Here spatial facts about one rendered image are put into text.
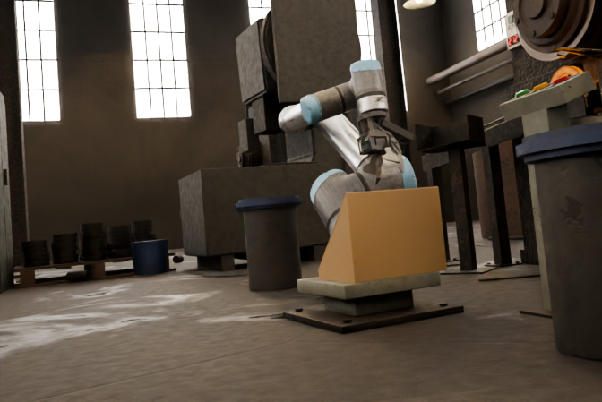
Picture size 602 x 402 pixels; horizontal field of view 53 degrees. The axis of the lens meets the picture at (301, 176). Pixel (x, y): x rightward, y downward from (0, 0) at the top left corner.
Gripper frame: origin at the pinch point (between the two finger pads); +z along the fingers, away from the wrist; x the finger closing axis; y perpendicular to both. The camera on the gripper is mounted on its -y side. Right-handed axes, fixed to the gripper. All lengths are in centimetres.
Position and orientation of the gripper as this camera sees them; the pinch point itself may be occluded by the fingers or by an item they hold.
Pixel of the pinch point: (391, 179)
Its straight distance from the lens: 179.8
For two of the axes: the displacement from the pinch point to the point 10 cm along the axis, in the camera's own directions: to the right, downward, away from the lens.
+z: 1.4, 9.7, -2.0
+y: -9.1, 0.5, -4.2
